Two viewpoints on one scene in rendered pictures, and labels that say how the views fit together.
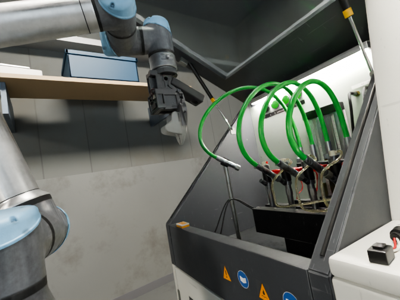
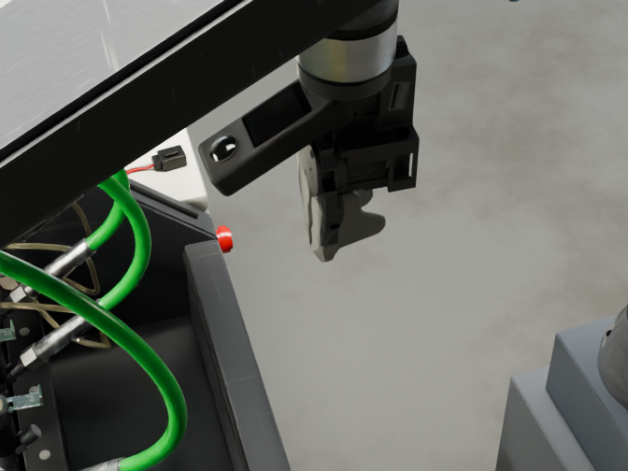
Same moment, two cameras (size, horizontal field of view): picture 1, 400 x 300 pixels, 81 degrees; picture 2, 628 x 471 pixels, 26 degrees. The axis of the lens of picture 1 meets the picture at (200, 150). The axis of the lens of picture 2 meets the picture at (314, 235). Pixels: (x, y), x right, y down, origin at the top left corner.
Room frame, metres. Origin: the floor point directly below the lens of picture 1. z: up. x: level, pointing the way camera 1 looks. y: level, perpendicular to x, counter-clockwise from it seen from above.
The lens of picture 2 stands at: (1.43, 0.24, 2.06)
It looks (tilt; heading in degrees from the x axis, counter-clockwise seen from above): 46 degrees down; 195
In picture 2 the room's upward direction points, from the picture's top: straight up
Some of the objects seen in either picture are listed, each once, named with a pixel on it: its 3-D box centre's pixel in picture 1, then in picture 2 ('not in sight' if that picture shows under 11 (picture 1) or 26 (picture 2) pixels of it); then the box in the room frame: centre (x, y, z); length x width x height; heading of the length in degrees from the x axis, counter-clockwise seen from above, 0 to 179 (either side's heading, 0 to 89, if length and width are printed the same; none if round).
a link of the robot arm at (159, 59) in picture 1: (163, 65); (344, 32); (0.65, 0.06, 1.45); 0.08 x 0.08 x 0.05
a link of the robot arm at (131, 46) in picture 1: (122, 38); not in sight; (0.61, 0.15, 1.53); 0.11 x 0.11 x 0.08; 15
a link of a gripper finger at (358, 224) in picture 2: (171, 130); (349, 228); (0.66, 0.07, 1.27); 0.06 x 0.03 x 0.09; 120
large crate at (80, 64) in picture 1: (100, 77); not in sight; (2.00, 0.75, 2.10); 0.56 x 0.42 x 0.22; 125
